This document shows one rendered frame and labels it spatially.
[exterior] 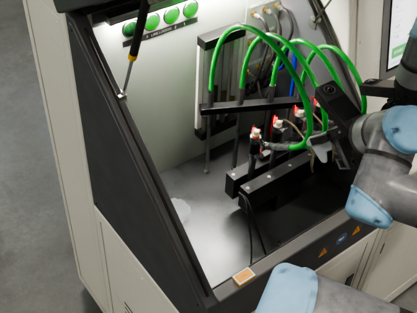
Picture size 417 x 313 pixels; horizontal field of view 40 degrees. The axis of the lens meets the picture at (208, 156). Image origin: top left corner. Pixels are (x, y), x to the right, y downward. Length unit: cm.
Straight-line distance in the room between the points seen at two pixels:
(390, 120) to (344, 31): 78
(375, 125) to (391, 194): 12
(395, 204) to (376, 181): 4
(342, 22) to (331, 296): 118
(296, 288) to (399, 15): 133
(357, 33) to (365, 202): 85
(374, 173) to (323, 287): 37
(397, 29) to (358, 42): 16
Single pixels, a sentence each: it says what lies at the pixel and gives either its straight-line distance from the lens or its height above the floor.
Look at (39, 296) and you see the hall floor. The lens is 259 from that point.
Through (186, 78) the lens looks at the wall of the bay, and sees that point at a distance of 165.
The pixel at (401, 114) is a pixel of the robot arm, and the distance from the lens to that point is 90.
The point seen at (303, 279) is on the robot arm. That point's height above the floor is 166.
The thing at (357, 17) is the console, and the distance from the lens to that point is 166.
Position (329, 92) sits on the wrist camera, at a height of 148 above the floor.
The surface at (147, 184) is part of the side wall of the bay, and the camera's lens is 132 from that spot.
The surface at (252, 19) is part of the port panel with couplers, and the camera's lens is 170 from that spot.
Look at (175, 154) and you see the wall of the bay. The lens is 181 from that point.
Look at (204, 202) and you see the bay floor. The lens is 173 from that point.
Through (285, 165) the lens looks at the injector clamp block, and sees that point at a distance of 166.
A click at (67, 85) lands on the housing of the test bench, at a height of 121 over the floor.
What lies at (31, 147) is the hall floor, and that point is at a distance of 323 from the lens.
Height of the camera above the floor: 212
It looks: 43 degrees down
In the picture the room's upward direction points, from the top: 3 degrees clockwise
